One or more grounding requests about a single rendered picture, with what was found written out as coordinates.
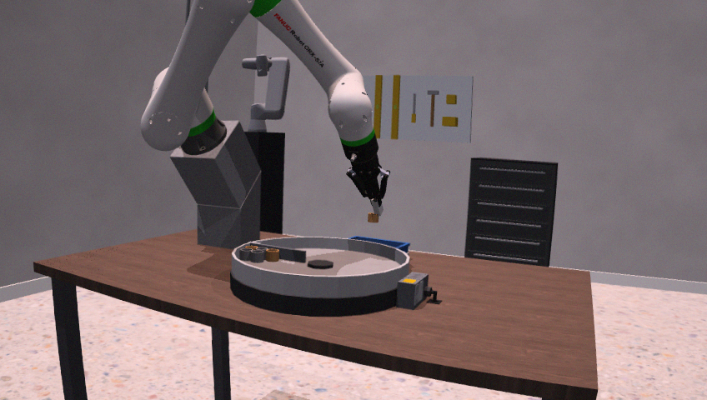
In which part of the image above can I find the blue rectangular tray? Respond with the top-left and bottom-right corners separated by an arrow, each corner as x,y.
348,236 -> 410,256

